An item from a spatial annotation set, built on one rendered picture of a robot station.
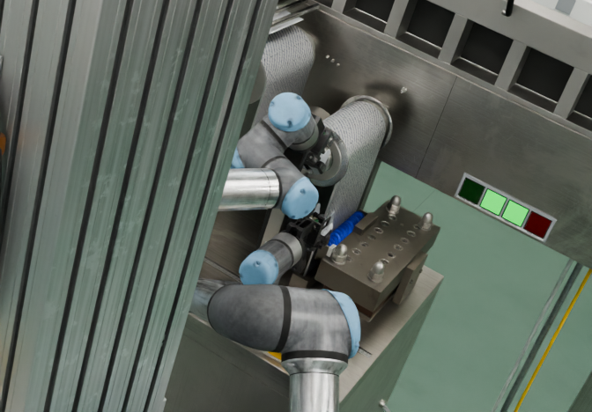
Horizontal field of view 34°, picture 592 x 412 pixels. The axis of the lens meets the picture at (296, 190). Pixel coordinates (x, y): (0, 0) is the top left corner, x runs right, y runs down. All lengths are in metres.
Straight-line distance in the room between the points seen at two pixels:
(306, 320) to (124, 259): 0.66
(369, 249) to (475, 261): 2.22
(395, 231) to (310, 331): 0.85
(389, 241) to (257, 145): 0.67
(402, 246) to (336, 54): 0.52
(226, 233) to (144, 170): 1.49
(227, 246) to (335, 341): 0.81
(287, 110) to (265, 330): 0.45
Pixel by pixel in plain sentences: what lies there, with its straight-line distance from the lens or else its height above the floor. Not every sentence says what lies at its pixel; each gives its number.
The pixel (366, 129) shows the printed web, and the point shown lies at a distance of 2.28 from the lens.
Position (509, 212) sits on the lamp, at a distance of 2.43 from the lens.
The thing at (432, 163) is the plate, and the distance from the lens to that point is 2.46.
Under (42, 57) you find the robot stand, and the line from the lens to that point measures 0.90.
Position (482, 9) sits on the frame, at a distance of 2.32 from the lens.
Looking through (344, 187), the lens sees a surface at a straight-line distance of 2.28.
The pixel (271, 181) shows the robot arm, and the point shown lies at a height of 1.40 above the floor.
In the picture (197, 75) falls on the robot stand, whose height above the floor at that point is 1.86.
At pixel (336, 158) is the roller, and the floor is 1.27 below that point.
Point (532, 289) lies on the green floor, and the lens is 4.54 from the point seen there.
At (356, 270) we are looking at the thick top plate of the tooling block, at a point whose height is 1.03.
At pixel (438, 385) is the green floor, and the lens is 3.74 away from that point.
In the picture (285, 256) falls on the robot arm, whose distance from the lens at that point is 2.03.
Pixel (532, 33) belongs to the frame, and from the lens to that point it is 2.30.
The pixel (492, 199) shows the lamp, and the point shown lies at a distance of 2.43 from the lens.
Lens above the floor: 2.27
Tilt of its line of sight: 30 degrees down
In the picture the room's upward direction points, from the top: 18 degrees clockwise
